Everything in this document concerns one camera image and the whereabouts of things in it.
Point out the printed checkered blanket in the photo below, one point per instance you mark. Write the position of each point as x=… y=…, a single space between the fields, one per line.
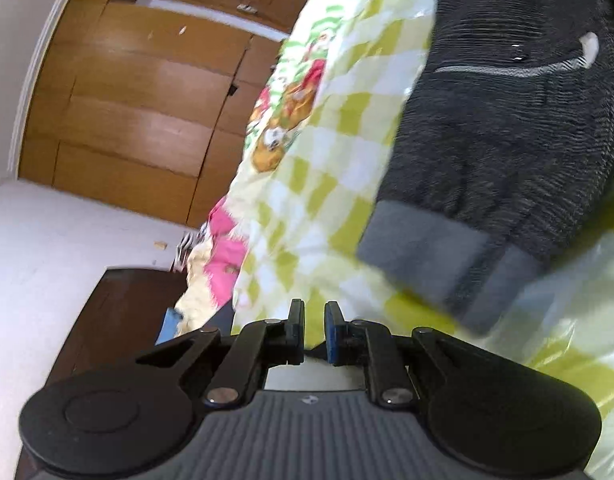
x=337 y=135

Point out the wooden wardrobe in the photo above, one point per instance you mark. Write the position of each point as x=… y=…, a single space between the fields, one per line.
x=137 y=110

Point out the dark grey striped pants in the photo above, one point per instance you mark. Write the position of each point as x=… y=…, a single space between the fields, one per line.
x=487 y=135

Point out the black white striped cloth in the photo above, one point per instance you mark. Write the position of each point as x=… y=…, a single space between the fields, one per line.
x=187 y=247

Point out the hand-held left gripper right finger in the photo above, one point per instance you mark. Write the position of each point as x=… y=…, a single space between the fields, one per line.
x=330 y=335

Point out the dark cloth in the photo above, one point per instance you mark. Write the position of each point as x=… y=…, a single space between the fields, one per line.
x=222 y=317

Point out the dark wooden bed frame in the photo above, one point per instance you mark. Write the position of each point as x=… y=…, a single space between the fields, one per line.
x=117 y=320

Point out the blue cloth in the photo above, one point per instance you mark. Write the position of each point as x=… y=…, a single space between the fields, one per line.
x=168 y=327

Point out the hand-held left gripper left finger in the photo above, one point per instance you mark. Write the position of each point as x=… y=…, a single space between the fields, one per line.
x=299 y=332

